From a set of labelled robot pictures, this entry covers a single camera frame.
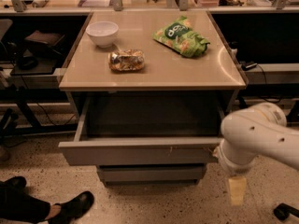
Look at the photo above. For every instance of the black desk leg right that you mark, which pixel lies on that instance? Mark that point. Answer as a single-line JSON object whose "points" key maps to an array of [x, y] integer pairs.
{"points": [[242, 102]]}

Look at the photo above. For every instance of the black shoe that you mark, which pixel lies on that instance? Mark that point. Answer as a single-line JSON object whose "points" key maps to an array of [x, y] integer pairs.
{"points": [[17, 182], [73, 209]]}

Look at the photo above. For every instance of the black device on shelf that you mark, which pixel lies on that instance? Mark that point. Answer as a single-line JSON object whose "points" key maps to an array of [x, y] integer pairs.
{"points": [[37, 54]]}

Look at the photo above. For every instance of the white bowl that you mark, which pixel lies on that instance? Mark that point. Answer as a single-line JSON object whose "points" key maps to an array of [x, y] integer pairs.
{"points": [[103, 33]]}

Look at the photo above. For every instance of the small black adapter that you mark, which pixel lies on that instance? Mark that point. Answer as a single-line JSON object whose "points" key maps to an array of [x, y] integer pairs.
{"points": [[246, 66]]}

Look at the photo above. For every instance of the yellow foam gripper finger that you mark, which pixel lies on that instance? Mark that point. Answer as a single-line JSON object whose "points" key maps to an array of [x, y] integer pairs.
{"points": [[237, 188]]}

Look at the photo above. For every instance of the grey top drawer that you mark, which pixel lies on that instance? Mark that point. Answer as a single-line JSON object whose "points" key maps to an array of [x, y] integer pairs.
{"points": [[125, 131]]}

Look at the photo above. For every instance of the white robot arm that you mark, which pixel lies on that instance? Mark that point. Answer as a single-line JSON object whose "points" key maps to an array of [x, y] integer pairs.
{"points": [[258, 130]]}

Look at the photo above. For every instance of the green chip bag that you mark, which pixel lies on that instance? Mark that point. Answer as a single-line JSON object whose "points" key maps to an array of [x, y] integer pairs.
{"points": [[180, 37]]}

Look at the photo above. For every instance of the black chair wheel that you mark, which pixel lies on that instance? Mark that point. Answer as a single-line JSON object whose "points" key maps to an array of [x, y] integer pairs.
{"points": [[283, 211]]}

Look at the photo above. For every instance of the grey drawer cabinet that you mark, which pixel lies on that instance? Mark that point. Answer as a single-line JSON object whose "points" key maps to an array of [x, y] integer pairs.
{"points": [[214, 75]]}

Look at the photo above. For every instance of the black desk leg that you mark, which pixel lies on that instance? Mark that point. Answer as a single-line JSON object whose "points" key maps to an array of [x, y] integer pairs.
{"points": [[22, 98], [242, 102]]}

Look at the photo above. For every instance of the foil snack packet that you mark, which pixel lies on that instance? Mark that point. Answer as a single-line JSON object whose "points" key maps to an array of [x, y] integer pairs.
{"points": [[126, 60]]}

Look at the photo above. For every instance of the black desk leg left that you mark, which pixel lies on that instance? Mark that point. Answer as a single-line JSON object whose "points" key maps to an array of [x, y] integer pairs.
{"points": [[22, 98]]}

